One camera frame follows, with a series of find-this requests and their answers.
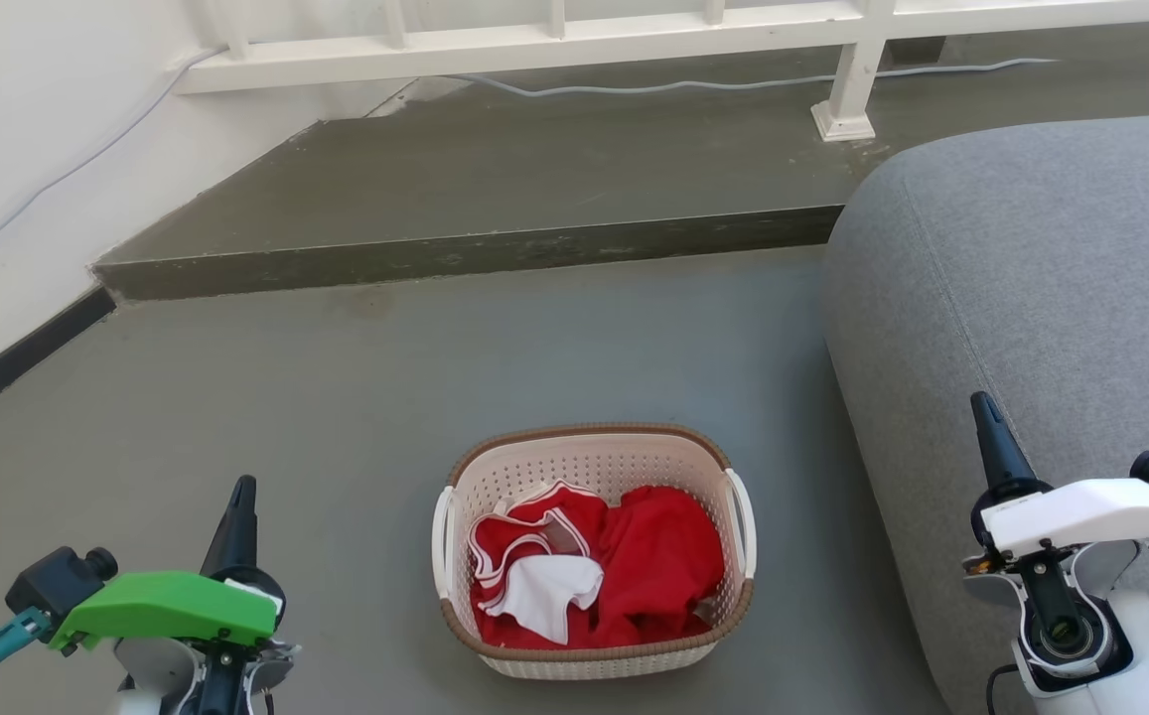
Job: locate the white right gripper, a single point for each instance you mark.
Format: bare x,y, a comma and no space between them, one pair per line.
1090,511

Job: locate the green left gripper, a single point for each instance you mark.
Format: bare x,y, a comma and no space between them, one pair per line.
167,604

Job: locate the cream perforated laundry basket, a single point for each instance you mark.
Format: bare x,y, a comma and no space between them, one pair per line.
594,459

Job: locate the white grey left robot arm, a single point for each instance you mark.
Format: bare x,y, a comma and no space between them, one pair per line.
152,667

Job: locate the grey fabric sofa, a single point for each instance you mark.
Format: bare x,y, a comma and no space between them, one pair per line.
1031,278

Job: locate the black baseboard strip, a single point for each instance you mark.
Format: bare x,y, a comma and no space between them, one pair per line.
18,357

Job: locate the red garment with white trim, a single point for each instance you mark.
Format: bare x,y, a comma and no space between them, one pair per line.
534,516

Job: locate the red and white garment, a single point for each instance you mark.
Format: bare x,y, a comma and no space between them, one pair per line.
663,556

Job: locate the raised concrete step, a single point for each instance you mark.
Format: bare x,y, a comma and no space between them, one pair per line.
534,169

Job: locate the white metal railing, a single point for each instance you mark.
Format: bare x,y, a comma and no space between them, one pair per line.
534,42

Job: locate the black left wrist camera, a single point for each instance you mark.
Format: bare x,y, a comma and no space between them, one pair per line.
53,581

